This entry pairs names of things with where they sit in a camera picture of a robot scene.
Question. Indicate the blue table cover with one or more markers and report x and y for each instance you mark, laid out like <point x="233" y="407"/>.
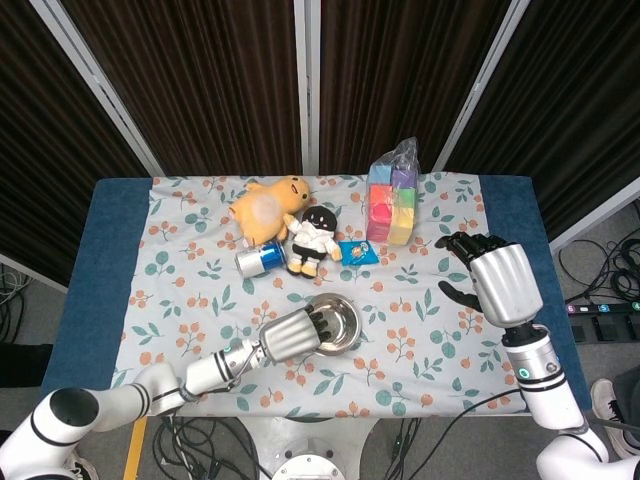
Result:
<point x="117" y="225"/>

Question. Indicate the yellow plush toy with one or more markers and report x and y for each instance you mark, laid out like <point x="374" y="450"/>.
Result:
<point x="262" y="210"/>

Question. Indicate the floral printed tablecloth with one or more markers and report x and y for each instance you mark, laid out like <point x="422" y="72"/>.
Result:
<point x="200" y="300"/>

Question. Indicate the black foot pedal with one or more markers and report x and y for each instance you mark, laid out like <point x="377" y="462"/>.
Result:
<point x="602" y="329"/>
<point x="580" y="334"/>
<point x="629" y="327"/>

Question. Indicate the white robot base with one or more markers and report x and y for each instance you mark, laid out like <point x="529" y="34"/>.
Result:
<point x="310" y="435"/>

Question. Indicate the white partition frame post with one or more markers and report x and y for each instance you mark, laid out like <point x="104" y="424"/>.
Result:
<point x="480" y="85"/>
<point x="306" y="85"/>
<point x="100" y="85"/>

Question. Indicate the bag of colourful foam blocks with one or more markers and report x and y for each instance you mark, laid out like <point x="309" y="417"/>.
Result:
<point x="392" y="210"/>

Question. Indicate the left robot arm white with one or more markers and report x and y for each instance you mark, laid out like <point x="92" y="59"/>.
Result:
<point x="215" y="370"/>

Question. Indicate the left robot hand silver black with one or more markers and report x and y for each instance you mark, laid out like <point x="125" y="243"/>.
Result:
<point x="287" y="335"/>

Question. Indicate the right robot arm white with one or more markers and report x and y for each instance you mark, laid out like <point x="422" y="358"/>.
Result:
<point x="540" y="380"/>

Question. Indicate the white sneaker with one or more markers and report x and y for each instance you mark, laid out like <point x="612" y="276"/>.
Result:
<point x="80" y="467"/>
<point x="612" y="415"/>

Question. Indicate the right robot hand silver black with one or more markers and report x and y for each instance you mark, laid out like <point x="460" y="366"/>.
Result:
<point x="505" y="285"/>

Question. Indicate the blue and silver drink can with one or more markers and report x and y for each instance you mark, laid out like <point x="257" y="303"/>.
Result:
<point x="260" y="259"/>

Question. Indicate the blue snack packet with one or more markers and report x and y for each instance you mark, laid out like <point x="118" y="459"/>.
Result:
<point x="357" y="252"/>

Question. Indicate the dark corrugated partition panel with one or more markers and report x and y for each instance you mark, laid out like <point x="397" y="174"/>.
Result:
<point x="400" y="75"/>
<point x="45" y="150"/>
<point x="575" y="100"/>
<point x="200" y="85"/>

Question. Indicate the black-haired doll in white robe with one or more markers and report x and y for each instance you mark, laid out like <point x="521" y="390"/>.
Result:
<point x="312" y="237"/>

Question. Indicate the dark trouser leg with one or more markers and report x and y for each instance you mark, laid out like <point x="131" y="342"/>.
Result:
<point x="634" y="400"/>

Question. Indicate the yellow floor tape strip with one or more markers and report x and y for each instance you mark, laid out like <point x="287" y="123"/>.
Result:
<point x="135" y="450"/>

